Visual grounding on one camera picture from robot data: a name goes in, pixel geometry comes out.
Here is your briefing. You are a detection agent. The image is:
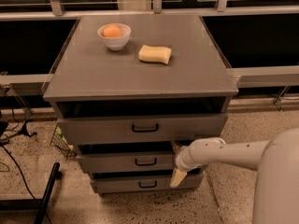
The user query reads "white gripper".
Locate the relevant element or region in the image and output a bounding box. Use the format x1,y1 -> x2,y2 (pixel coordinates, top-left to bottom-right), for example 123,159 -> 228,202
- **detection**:
170,141 -> 200,188

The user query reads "grey drawer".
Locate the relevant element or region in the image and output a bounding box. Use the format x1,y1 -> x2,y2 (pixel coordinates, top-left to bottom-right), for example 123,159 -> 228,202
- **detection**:
90,172 -> 204,195
78,151 -> 175,174
58,114 -> 227,145

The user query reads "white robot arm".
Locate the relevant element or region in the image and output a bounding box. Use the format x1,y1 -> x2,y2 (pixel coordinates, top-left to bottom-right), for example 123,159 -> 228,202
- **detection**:
170,128 -> 299,224

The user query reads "grey drawer cabinet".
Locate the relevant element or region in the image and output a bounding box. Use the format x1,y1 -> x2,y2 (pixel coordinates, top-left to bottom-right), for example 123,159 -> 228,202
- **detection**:
44,15 -> 237,180

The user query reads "yellow sponge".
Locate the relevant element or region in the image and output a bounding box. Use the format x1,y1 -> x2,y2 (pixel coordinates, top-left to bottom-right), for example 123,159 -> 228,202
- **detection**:
138,45 -> 172,64

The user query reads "white ceramic bowl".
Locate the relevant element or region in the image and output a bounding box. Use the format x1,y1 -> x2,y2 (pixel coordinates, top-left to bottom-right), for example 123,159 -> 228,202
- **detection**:
97,23 -> 131,50

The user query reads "black metal bar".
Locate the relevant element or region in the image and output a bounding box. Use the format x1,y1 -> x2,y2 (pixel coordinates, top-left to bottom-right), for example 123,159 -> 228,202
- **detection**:
0,162 -> 62,224

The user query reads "orange fruit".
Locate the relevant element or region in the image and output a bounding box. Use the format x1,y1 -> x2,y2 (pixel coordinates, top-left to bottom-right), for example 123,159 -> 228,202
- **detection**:
103,24 -> 122,38

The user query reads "black tripod stand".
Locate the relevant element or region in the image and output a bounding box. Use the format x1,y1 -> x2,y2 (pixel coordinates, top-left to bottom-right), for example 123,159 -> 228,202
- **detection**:
0,107 -> 38,145

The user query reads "grey window rail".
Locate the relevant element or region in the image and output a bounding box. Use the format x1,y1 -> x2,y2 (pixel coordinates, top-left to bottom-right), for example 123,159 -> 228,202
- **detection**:
0,6 -> 299,95

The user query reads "wire basket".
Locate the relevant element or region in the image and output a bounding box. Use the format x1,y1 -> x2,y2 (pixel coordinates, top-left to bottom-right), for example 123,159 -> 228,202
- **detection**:
50,126 -> 77,159

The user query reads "black floor cable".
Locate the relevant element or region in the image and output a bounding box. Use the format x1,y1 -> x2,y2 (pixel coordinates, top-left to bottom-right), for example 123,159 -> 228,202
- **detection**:
0,143 -> 52,224

